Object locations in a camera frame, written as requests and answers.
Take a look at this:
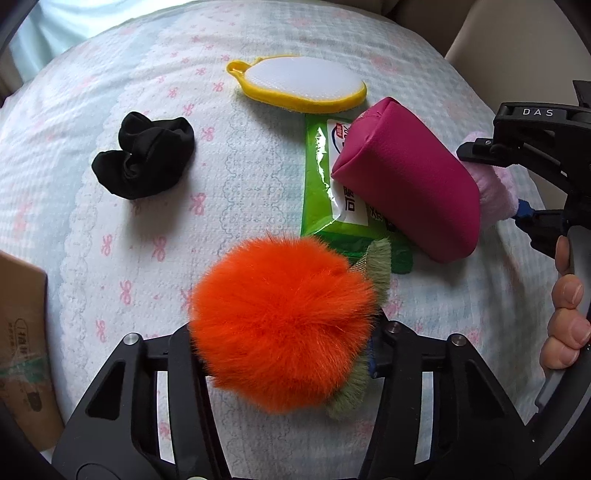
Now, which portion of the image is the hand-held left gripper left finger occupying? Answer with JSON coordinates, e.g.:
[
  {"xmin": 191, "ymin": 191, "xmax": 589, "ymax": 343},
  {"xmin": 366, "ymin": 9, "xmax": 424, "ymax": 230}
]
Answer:
[{"xmin": 51, "ymin": 322, "xmax": 228, "ymax": 470}]

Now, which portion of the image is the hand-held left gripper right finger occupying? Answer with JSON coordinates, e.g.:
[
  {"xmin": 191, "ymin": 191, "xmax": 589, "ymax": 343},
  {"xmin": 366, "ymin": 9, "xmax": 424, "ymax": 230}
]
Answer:
[{"xmin": 364, "ymin": 321, "xmax": 542, "ymax": 480}]

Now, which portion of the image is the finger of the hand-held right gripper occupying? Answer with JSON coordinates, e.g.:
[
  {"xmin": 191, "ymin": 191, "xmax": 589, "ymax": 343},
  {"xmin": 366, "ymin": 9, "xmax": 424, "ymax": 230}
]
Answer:
[
  {"xmin": 513, "ymin": 198, "xmax": 571, "ymax": 259},
  {"xmin": 456, "ymin": 80, "xmax": 591, "ymax": 206}
]

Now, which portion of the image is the pink fluffy plush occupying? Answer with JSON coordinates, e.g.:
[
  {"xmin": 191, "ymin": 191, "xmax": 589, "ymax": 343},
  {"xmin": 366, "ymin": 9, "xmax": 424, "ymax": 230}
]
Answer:
[{"xmin": 464, "ymin": 130, "xmax": 520, "ymax": 232}]

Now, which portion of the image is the orange fluffy plush with leaves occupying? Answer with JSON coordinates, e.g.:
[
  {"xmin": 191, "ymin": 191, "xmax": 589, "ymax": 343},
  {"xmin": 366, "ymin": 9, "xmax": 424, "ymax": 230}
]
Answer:
[{"xmin": 188, "ymin": 233, "xmax": 393, "ymax": 422}]

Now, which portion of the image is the person's right hand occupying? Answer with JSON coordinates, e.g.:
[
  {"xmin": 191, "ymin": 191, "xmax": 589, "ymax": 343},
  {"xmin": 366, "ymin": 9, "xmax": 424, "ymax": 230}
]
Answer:
[{"xmin": 539, "ymin": 234, "xmax": 591, "ymax": 371}]

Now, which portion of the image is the magenta zip pouch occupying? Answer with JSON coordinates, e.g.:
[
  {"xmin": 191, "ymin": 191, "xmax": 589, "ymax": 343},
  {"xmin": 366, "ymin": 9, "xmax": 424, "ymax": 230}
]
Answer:
[{"xmin": 331, "ymin": 97, "xmax": 482, "ymax": 265}]

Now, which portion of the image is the beige upholstered headboard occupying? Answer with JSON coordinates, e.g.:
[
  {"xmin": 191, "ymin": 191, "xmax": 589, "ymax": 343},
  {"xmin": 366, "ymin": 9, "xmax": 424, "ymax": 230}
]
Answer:
[{"xmin": 390, "ymin": 0, "xmax": 591, "ymax": 114}]

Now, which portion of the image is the bow-print bed sheet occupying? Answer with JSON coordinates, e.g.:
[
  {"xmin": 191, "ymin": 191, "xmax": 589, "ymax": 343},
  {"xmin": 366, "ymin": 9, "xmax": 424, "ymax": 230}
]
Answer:
[{"xmin": 0, "ymin": 0, "xmax": 578, "ymax": 480}]

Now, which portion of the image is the cardboard box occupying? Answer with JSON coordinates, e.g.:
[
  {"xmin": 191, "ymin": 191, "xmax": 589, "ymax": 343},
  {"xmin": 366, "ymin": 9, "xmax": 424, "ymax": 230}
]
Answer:
[{"xmin": 0, "ymin": 251, "xmax": 65, "ymax": 452}]

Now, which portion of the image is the green wet wipes pack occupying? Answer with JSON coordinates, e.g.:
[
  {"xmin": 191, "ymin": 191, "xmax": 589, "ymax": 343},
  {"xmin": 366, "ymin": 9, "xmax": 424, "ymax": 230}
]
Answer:
[{"xmin": 299, "ymin": 113, "xmax": 414, "ymax": 275}]

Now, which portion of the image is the black crumpled sock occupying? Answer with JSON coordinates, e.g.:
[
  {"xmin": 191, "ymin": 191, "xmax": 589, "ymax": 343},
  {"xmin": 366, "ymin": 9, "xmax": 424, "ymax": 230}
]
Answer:
[{"xmin": 91, "ymin": 111, "xmax": 195, "ymax": 201}]

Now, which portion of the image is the yellow-rimmed white scrub pad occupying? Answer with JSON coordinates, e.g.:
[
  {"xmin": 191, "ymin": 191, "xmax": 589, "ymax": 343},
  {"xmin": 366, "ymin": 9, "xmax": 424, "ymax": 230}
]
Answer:
[{"xmin": 226, "ymin": 55, "xmax": 369, "ymax": 113}]

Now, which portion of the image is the light blue cloth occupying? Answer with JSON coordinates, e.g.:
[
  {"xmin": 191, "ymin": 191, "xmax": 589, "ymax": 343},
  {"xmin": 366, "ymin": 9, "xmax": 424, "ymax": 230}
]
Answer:
[{"xmin": 14, "ymin": 0, "xmax": 122, "ymax": 88}]

